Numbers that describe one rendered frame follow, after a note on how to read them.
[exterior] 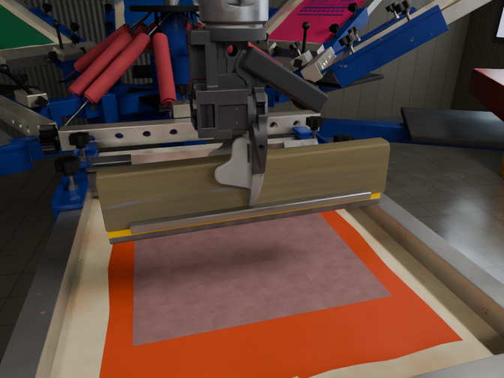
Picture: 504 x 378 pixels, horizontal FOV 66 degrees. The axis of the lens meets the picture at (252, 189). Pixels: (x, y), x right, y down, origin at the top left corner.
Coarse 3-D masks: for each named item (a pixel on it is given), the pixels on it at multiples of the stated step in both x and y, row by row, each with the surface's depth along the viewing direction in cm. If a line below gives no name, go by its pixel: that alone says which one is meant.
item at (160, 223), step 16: (352, 192) 54; (368, 192) 53; (224, 208) 50; (240, 208) 50; (256, 208) 50; (272, 208) 50; (288, 208) 51; (144, 224) 47; (160, 224) 47; (176, 224) 48; (192, 224) 48
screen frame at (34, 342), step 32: (160, 160) 96; (64, 224) 63; (384, 224) 68; (416, 224) 63; (64, 256) 55; (416, 256) 60; (448, 256) 55; (32, 288) 49; (64, 288) 51; (448, 288) 54; (480, 288) 49; (32, 320) 44; (32, 352) 40
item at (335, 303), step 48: (240, 240) 65; (288, 240) 65; (336, 240) 65; (288, 288) 54; (336, 288) 54; (384, 288) 54; (288, 336) 46; (336, 336) 46; (384, 336) 46; (432, 336) 46
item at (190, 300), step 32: (128, 256) 61; (160, 256) 61; (192, 256) 61; (224, 256) 61; (128, 288) 54; (160, 288) 54; (192, 288) 54; (224, 288) 54; (256, 288) 54; (128, 320) 49; (160, 320) 48; (192, 320) 48; (224, 320) 48; (256, 320) 48; (128, 352) 44; (160, 352) 44; (192, 352) 44; (224, 352) 44; (256, 352) 44
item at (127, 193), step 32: (192, 160) 48; (224, 160) 48; (288, 160) 50; (320, 160) 51; (352, 160) 52; (384, 160) 53; (128, 192) 46; (160, 192) 47; (192, 192) 48; (224, 192) 49; (288, 192) 52; (320, 192) 53; (128, 224) 48
